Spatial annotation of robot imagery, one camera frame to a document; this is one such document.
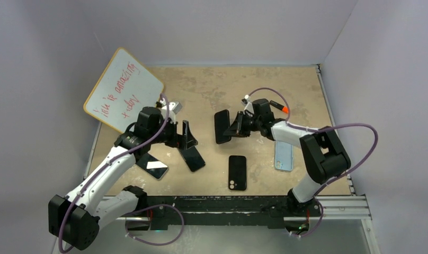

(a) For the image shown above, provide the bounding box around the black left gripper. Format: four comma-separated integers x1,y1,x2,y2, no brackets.
149,116,197,150

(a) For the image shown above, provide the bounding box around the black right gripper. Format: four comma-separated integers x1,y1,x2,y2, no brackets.
225,111,262,138

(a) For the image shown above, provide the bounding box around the black phone case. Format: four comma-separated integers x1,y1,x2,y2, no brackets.
228,155,247,191
214,110,231,144

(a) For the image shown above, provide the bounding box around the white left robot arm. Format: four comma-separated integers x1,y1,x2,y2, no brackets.
48,106,198,253

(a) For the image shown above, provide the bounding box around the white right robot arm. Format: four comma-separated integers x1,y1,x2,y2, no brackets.
214,98,351,215

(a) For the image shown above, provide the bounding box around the black phone centre left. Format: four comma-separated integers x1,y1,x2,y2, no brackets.
186,146,206,173

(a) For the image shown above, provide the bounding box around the phone with bright reflection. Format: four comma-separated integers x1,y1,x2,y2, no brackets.
136,153,168,180

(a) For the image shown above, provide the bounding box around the light blue phone case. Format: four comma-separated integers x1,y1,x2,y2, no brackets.
274,141,293,172

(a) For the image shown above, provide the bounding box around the black marker orange cap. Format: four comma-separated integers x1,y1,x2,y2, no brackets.
270,101,289,114

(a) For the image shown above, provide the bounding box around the white whiteboard with red writing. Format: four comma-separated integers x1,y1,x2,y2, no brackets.
83,48,164,133

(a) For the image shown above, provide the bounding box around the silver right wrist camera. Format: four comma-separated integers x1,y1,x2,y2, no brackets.
241,98,254,114

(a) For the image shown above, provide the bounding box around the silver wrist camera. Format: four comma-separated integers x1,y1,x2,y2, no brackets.
241,98,254,114
162,102,183,114

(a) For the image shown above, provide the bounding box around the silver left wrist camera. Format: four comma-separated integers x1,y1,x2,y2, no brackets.
162,102,183,114

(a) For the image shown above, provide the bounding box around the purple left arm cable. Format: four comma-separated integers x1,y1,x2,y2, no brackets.
58,93,185,254

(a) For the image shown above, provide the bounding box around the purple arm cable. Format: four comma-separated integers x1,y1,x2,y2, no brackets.
58,93,185,254
245,87,379,239

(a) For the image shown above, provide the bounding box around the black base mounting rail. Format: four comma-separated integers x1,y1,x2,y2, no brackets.
125,195,320,230

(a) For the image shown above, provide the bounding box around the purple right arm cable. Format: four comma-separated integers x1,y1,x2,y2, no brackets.
245,87,379,239

